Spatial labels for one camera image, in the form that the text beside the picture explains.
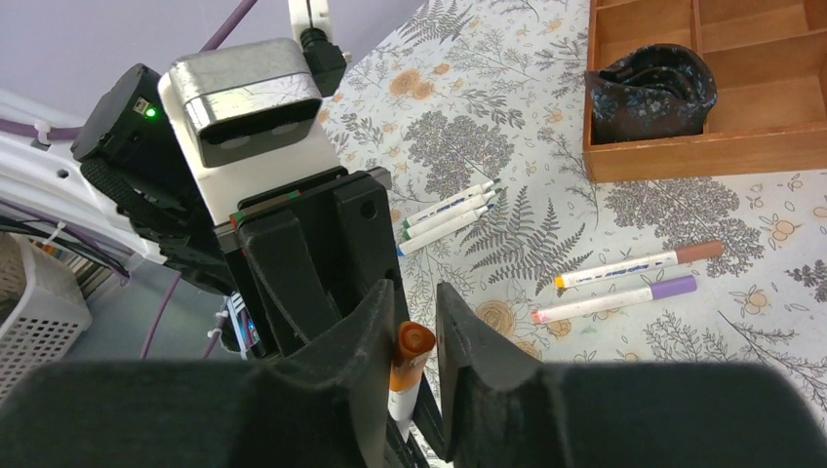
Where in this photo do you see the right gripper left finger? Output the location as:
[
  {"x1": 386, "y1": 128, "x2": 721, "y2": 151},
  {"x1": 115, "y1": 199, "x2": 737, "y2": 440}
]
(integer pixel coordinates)
[{"x1": 1, "y1": 280, "x2": 394, "y2": 467}]

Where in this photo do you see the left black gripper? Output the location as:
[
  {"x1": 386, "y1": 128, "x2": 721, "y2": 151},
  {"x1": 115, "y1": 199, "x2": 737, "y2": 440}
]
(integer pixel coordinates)
[{"x1": 71, "y1": 64, "x2": 410, "y2": 359}]

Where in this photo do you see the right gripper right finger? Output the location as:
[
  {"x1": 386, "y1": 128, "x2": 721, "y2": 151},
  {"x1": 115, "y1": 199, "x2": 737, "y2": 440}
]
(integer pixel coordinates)
[{"x1": 436, "y1": 283, "x2": 826, "y2": 467}]

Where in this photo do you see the white marker pen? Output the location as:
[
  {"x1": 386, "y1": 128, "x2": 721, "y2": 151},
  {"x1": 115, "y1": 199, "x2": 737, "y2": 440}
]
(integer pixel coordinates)
[
  {"x1": 403, "y1": 189, "x2": 500, "y2": 240},
  {"x1": 387, "y1": 321, "x2": 436, "y2": 442},
  {"x1": 554, "y1": 240, "x2": 725, "y2": 290}
]

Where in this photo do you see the brown pen cap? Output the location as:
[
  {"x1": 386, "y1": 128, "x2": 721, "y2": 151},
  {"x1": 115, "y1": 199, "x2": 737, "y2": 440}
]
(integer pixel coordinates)
[{"x1": 675, "y1": 240, "x2": 724, "y2": 264}]

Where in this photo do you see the orange pen cap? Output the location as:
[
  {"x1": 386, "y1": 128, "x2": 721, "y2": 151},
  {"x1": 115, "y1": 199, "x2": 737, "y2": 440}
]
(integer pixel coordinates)
[{"x1": 389, "y1": 321, "x2": 437, "y2": 393}]

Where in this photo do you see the purple pen cap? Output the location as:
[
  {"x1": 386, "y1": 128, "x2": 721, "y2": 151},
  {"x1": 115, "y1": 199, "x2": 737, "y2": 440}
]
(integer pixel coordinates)
[{"x1": 650, "y1": 275, "x2": 697, "y2": 300}]

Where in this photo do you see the white marker blue end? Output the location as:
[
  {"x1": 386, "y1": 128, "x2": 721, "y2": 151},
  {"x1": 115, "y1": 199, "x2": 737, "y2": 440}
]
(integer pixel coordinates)
[{"x1": 397, "y1": 204, "x2": 494, "y2": 256}]

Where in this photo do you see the white perforated basket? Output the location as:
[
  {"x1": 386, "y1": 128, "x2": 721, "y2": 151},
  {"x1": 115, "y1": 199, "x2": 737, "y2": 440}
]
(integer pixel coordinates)
[{"x1": 1, "y1": 234, "x2": 93, "y2": 400}]

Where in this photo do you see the dark blue rolled tie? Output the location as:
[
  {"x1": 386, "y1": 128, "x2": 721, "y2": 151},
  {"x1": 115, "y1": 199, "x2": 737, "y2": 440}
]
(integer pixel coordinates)
[{"x1": 585, "y1": 44, "x2": 718, "y2": 144}]

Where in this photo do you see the orange wooden compartment tray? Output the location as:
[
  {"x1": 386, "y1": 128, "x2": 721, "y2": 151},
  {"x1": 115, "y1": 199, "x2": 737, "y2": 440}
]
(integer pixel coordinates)
[{"x1": 583, "y1": 0, "x2": 826, "y2": 182}]

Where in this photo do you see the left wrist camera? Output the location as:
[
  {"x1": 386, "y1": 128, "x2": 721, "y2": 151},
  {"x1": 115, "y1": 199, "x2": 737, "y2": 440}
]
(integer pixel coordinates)
[{"x1": 158, "y1": 1, "x2": 350, "y2": 169}]

